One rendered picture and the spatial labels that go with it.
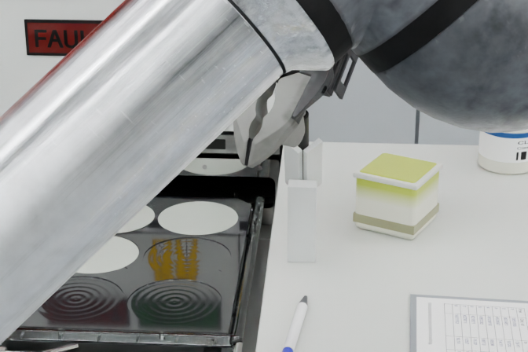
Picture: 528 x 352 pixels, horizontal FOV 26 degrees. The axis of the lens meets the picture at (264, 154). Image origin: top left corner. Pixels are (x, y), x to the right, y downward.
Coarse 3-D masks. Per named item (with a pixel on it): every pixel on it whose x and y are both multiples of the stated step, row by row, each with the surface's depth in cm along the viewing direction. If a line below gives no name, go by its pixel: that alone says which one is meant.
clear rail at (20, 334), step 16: (16, 336) 117; (32, 336) 117; (48, 336) 117; (64, 336) 117; (80, 336) 117; (96, 336) 117; (112, 336) 117; (128, 336) 117; (144, 336) 116; (160, 336) 116; (176, 336) 116; (192, 336) 116; (208, 336) 116; (224, 336) 116
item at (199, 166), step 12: (204, 156) 151; (216, 156) 151; (228, 156) 151; (276, 156) 151; (192, 168) 152; (204, 168) 151; (216, 168) 151; (228, 168) 151; (240, 168) 151; (252, 168) 151; (264, 168) 151; (276, 168) 151; (276, 180) 151; (276, 192) 152; (252, 204) 154; (264, 204) 154; (264, 216) 153
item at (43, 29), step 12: (36, 24) 147; (48, 24) 147; (60, 24) 146; (72, 24) 146; (84, 24) 146; (96, 24) 146; (36, 36) 147; (48, 36) 147; (60, 36) 147; (72, 36) 147; (84, 36) 147; (36, 48) 148; (48, 48) 148; (60, 48) 148; (72, 48) 147
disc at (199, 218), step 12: (180, 204) 147; (192, 204) 147; (204, 204) 147; (216, 204) 147; (168, 216) 144; (180, 216) 144; (192, 216) 144; (204, 216) 144; (216, 216) 144; (228, 216) 144; (168, 228) 141; (180, 228) 141; (192, 228) 141; (204, 228) 141; (216, 228) 141; (228, 228) 141
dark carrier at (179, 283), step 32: (160, 256) 134; (192, 256) 134; (224, 256) 134; (64, 288) 126; (96, 288) 126; (128, 288) 126; (160, 288) 126; (192, 288) 126; (224, 288) 126; (32, 320) 120; (64, 320) 120; (96, 320) 120; (128, 320) 120; (160, 320) 120; (192, 320) 120; (224, 320) 120
